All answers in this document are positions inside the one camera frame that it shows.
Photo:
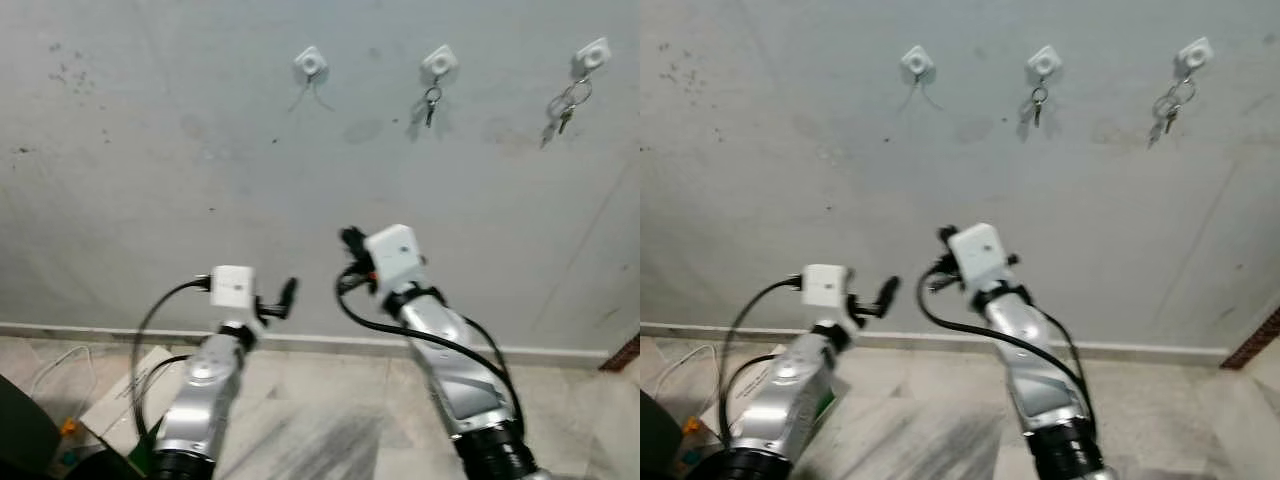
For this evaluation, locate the white square wall hook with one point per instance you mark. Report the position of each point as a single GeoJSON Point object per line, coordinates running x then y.
{"type": "Point", "coordinates": [311, 62]}
{"type": "Point", "coordinates": [917, 62]}
{"type": "Point", "coordinates": [1195, 52]}
{"type": "Point", "coordinates": [594, 55]}
{"type": "Point", "coordinates": [439, 62]}
{"type": "Point", "coordinates": [1044, 62]}

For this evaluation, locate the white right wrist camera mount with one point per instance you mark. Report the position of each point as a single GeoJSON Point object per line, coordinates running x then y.
{"type": "Point", "coordinates": [395, 255]}
{"type": "Point", "coordinates": [978, 250]}

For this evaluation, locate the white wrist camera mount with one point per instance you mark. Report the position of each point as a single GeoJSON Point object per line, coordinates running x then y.
{"type": "Point", "coordinates": [234, 287]}
{"type": "Point", "coordinates": [395, 255]}
{"type": "Point", "coordinates": [825, 285]}
{"type": "Point", "coordinates": [978, 250]}

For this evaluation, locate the dark green bulky object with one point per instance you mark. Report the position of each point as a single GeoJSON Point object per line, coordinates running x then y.
{"type": "Point", "coordinates": [657, 445]}
{"type": "Point", "coordinates": [25, 440]}

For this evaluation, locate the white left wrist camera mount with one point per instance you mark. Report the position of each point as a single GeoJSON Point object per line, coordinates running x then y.
{"type": "Point", "coordinates": [825, 285]}
{"type": "Point", "coordinates": [234, 287]}

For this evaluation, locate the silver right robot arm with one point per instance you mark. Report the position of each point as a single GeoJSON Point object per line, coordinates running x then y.
{"type": "Point", "coordinates": [1040, 370]}
{"type": "Point", "coordinates": [450, 370]}

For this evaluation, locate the white cardboard box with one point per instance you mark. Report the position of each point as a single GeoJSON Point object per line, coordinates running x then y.
{"type": "Point", "coordinates": [110, 410]}
{"type": "Point", "coordinates": [745, 385]}

